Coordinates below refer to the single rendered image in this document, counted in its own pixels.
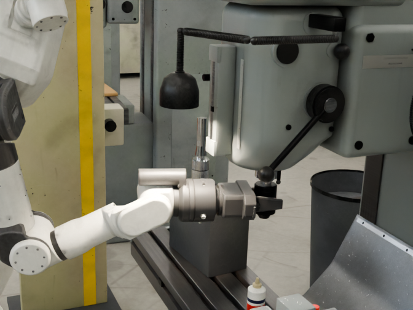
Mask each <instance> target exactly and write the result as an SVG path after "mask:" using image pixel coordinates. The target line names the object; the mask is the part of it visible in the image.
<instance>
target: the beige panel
mask: <svg viewBox="0 0 413 310"><path fill-rule="evenodd" d="M65 5H66V9H67V12H68V19H69V20H68V23H67V24H66V25H65V28H64V32H63V36H62V40H61V44H60V49H59V52H58V57H57V62H56V65H55V70H54V73H53V77H52V80H51V82H50V84H49V85H48V86H47V87H46V89H45V90H44V91H43V93H41V95H40V96H39V98H38V99H37V100H36V101H35V102H34V103H33V104H32V105H30V106H29V107H26V108H22V110H23V114H24V117H25V121H26V122H25V125H24V127H23V129H22V132H21V134H20V136H19V137H18V138H17V140H14V141H11V143H15V147H16V150H17V154H18V159H19V162H20V167H21V170H22V174H23V179H24V182H25V186H26V189H27V193H28V197H29V202H30V205H31V209H32V210H34V211H38V212H43V213H45V214H47V215H48V216H49V217H51V219H52V220H53V223H54V228H56V227H57V226H60V225H62V224H64V223H66V222H69V221H71V220H74V219H77V218H80V217H83V216H86V215H88V214H89V213H92V212H94V211H96V210H98V209H100V208H102V207H105V206H106V172H105V129H104V44H103V0H65ZM19 281H20V295H15V296H8V297H7V304H8V307H9V310H121V308H120V306H119V304H118V302H117V300H116V298H115V297H114V295H113V293H112V291H111V289H110V288H109V285H108V284H107V257H106V241H105V242H103V243H101V244H99V245H97V246H95V247H93V248H91V249H90V250H89V251H88V252H86V253H83V254H81V255H79V256H77V257H75V258H73V259H71V260H69V259H67V260H65V261H61V262H59V263H57V264H55V265H53V266H51V267H49V268H47V269H46V270H45V271H43V272H42V273H40V274H36V275H32V276H28V275H24V274H20V273H19Z"/></svg>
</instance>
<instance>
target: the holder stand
mask: <svg viewBox="0 0 413 310"><path fill-rule="evenodd" d="M248 232H249V220H242V218H223V217H222V216H218V215H217V214H216V215H215V219H214V221H208V222H202V223H201V224H200V223H198V222H180V221H179V220H178V218H177V217H173V216H172V218H171V220H170V246H171V247H172V248H174V249H175V250H176V251H177V252H178V253H179V254H180V255H182V256H183V257H184V258H185V259H186V260H187V261H188V262H190V263H191V264H192V265H194V266H195V267H196V268H197V269H198V270H199V271H200V272H202V273H203V274H204V275H205V276H207V277H208V278H210V277H214V276H219V275H222V274H227V273H230V272H234V271H239V270H242V269H246V265H247V253H248Z"/></svg>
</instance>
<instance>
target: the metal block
mask: <svg viewBox="0 0 413 310"><path fill-rule="evenodd" d="M276 310H316V307H315V306H314V305H312V304H311V303H310V302H309V301H307V300H306V299H305V298H304V297H303V296H302V295H300V294H299V293H297V294H293V295H288V296H283V297H279V298H277V307H276Z"/></svg>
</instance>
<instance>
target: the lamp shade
mask: <svg viewBox="0 0 413 310"><path fill-rule="evenodd" d="M159 105H160V106H161V107H163V108H168V109H194V108H197V107H199V87H198V85H197V81H196V78H195V77H193V76H192V75H191V74H189V73H188V72H185V71H182V72H179V71H174V72H171V73H170V74H168V75H166V76H165V77H164V78H163V81H162V85H161V87H160V98H159Z"/></svg>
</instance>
